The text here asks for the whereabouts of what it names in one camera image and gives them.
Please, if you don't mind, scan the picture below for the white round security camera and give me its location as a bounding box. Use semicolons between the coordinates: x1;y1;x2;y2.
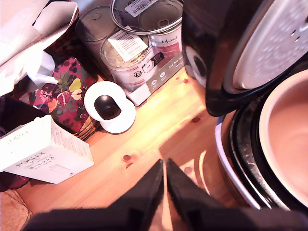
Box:
83;80;137;135

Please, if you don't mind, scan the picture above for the round glass lid metal rim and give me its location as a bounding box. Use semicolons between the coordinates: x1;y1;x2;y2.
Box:
110;0;184;36

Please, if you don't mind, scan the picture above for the dark floral patterned bag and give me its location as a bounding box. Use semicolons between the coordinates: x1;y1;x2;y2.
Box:
0;0;81;97

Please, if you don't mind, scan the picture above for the white crumpled tissue paper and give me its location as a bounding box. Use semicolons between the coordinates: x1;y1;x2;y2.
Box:
23;50;59;90

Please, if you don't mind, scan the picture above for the white Porlex box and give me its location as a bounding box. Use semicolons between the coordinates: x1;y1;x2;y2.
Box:
0;115;95;185

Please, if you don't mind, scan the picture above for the cork coaster stack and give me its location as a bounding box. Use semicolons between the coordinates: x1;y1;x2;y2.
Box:
75;116;101;141
0;189;33;231

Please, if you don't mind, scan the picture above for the purple floral tin box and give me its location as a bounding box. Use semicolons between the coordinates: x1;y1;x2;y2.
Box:
18;56;98;136

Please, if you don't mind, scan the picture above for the tin can closed silver top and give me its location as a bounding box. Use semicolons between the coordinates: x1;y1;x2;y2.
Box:
75;5;120;80

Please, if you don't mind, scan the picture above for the grey cardboard can tray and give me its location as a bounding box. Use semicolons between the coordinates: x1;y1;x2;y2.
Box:
124;51;186;107

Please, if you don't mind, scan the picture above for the black rice cooker lid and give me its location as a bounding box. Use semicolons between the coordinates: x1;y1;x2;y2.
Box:
181;0;308;117

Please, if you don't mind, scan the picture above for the rice cooker inner pot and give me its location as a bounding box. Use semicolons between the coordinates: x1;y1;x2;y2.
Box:
258;69;308;208

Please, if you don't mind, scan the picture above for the tin can pink label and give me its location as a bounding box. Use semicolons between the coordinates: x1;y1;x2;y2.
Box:
138;1;184;61

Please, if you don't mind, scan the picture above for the black rice cooker body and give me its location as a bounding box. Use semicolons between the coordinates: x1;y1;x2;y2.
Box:
215;60;308;215

